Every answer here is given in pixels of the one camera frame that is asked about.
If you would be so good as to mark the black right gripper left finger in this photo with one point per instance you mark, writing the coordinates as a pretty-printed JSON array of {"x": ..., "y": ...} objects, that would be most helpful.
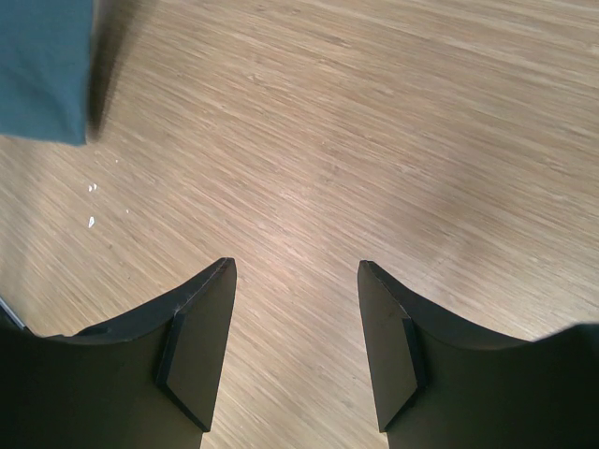
[{"x": 147, "y": 378}]

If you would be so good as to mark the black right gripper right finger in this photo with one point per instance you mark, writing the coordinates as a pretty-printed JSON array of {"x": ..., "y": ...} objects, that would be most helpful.
[{"x": 441, "y": 381}]

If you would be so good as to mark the blue t shirt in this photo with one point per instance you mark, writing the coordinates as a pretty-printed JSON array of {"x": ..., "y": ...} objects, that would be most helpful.
[{"x": 45, "y": 69}]

